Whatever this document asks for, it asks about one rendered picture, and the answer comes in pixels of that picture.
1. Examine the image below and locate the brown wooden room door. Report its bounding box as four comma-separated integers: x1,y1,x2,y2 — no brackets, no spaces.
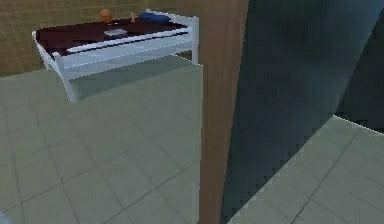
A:
198,0,250,224

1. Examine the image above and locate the blue pillow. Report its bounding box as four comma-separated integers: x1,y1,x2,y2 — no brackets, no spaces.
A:
137,12,171,24

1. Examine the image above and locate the grey round disc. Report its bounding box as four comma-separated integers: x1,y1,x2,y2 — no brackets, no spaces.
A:
103,28,129,37

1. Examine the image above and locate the white bed with maroon cover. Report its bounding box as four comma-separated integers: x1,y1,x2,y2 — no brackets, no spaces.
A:
31,9,200,104

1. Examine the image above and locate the orange ball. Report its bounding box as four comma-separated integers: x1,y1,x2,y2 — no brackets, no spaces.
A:
99,8,113,24

